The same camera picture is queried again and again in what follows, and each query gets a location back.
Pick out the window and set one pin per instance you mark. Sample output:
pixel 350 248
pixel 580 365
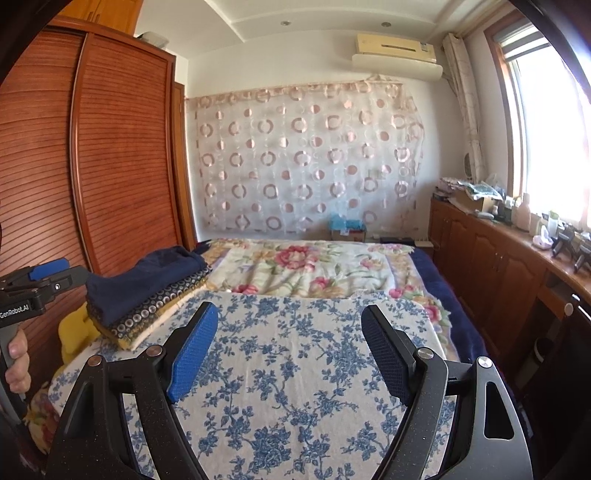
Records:
pixel 549 120

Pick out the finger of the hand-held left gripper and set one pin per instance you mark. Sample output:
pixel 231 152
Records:
pixel 48 269
pixel 69 279

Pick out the grey item atop wardrobe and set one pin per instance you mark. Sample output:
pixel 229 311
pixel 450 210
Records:
pixel 152 39

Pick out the pink bottle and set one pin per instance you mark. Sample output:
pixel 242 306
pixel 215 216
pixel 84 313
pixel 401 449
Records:
pixel 522 214

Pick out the stack of papers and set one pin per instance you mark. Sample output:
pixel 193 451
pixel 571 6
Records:
pixel 447 189

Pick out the small white bottle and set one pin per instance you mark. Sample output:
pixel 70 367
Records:
pixel 545 230

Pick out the blue floral white cloth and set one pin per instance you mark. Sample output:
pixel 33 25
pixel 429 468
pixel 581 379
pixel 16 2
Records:
pixel 286 360

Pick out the sheer circle-patterned curtain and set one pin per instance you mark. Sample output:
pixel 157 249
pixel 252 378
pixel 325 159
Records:
pixel 300 161

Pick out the dark circle-dotted folded cloth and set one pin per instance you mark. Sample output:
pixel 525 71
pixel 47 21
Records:
pixel 138 318

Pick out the rose floral blanket navy border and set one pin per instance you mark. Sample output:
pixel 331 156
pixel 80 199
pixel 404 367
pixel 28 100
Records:
pixel 300 263

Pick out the cream wall air conditioner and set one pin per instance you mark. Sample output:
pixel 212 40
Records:
pixel 392 60

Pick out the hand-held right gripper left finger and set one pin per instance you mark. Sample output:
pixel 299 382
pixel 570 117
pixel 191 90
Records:
pixel 194 355

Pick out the black device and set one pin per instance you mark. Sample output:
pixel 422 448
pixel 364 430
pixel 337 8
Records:
pixel 570 244

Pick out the person's left hand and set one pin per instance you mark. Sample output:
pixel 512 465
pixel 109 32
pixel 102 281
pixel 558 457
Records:
pixel 18 364

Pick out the navy printed t-shirt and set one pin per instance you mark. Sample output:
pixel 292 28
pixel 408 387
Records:
pixel 138 277

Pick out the wooden slatted wardrobe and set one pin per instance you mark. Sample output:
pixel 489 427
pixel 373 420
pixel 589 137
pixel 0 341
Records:
pixel 120 161

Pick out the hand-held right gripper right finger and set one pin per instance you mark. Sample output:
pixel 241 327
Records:
pixel 385 355

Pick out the beige window curtain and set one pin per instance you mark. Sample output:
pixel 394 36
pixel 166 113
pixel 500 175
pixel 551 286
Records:
pixel 464 92

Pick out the blue tissue pack on box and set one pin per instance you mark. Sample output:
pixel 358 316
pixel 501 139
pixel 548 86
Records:
pixel 346 227

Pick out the wooden overhead cabinet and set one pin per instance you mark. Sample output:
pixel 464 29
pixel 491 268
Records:
pixel 106 11

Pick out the long low wooden cabinet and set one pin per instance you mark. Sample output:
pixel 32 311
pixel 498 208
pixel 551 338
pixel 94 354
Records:
pixel 480 258

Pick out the yellow cloth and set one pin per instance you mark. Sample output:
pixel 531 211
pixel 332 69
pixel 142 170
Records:
pixel 76 330

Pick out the cardboard box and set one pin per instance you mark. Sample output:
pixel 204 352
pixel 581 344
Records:
pixel 473 203

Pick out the clear plastic bag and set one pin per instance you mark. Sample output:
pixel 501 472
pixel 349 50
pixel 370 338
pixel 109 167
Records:
pixel 482 187

